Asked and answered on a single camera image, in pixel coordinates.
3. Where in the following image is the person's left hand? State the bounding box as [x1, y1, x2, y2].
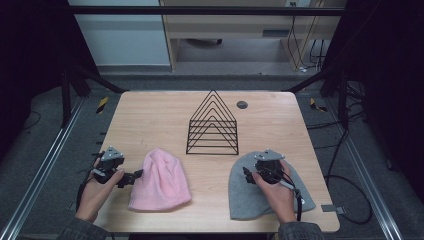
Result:
[75, 159, 125, 224]

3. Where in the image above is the black floor cable loop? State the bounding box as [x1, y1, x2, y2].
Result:
[323, 126, 374, 226]

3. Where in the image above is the white cabinet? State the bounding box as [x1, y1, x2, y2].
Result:
[67, 0, 172, 67]

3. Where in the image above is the yellow black striped tape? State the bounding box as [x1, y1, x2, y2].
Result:
[309, 97, 328, 113]
[95, 96, 110, 115]

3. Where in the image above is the black metal stand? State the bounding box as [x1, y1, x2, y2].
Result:
[60, 62, 129, 129]
[285, 63, 351, 130]

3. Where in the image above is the aluminium floor rail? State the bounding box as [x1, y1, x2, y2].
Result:
[0, 96, 86, 240]
[324, 99, 405, 240]

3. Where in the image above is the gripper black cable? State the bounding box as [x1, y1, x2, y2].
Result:
[75, 168, 98, 213]
[273, 166, 306, 222]

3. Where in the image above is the black wire triangle rack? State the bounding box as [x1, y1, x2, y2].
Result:
[185, 89, 240, 156]

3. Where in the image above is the pink knit beanie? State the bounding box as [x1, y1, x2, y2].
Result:
[128, 148, 193, 212]

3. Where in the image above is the black horizontal frame bar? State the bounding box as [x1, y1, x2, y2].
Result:
[69, 5, 346, 17]

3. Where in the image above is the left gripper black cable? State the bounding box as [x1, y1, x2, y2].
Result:
[75, 168, 98, 213]

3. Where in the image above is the yellow hanging cable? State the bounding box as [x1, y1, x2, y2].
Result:
[287, 0, 325, 70]

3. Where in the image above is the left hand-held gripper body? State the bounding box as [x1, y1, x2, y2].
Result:
[91, 145, 127, 185]

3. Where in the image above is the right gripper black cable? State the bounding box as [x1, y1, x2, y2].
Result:
[273, 166, 306, 222]

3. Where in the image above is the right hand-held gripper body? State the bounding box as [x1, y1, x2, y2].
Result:
[253, 148, 295, 186]

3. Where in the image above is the person's right hand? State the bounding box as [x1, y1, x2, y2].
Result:
[251, 159, 299, 225]

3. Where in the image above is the black hanging cable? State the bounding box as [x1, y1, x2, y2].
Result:
[287, 15, 305, 69]

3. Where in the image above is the light wooden desk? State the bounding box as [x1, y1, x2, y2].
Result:
[159, 0, 348, 72]

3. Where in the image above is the grey knit beanie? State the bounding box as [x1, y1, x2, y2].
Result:
[228, 150, 317, 221]

